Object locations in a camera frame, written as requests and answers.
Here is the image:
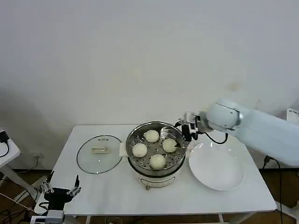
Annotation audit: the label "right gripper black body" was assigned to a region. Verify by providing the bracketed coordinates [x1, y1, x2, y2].
[181, 124, 195, 143]

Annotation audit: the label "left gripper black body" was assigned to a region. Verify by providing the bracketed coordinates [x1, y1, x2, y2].
[44, 187, 73, 211]

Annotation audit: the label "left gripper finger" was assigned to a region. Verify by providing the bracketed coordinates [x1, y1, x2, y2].
[41, 171, 55, 193]
[67, 175, 83, 196]

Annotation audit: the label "white steamed bun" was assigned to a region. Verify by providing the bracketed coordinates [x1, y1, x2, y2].
[149, 154, 167, 170]
[132, 143, 148, 158]
[162, 138, 178, 153]
[143, 129, 160, 143]

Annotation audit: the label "round glass lid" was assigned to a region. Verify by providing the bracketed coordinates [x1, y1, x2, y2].
[77, 134, 123, 175]

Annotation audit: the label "white electric pot base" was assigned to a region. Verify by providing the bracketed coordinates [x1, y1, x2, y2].
[129, 158, 186, 191]

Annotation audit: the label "steel steamer basket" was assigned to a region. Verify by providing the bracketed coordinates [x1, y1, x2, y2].
[119, 121, 188, 174]

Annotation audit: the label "white round plate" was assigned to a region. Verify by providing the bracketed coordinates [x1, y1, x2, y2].
[188, 142, 246, 192]

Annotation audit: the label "small white side table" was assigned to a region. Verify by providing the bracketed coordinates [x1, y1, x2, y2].
[0, 127, 38, 201]

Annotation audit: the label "white paper sign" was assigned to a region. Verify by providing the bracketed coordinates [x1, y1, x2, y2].
[285, 108, 299, 122]

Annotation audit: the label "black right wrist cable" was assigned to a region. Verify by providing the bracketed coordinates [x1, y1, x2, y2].
[198, 131, 228, 145]

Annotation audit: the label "tangled floor cables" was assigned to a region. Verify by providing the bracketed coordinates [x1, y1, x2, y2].
[0, 171, 38, 224]

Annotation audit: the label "thin black adapter cable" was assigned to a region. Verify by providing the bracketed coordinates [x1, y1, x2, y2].
[0, 140, 10, 158]

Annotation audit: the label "black floor cable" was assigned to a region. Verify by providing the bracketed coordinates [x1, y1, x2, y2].
[263, 154, 285, 213]

